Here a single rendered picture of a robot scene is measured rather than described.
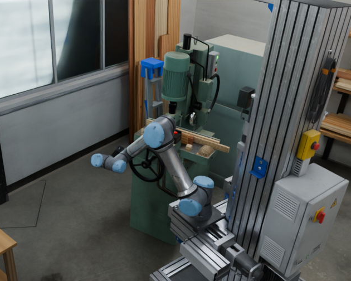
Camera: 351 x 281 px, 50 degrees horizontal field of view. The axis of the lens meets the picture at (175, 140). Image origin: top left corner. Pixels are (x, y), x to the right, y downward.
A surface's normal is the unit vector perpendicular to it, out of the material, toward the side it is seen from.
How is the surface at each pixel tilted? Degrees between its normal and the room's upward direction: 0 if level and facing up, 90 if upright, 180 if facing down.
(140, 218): 90
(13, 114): 90
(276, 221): 90
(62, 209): 0
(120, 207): 1
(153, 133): 84
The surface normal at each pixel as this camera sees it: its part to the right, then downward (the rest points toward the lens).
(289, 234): -0.77, 0.25
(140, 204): -0.45, 0.39
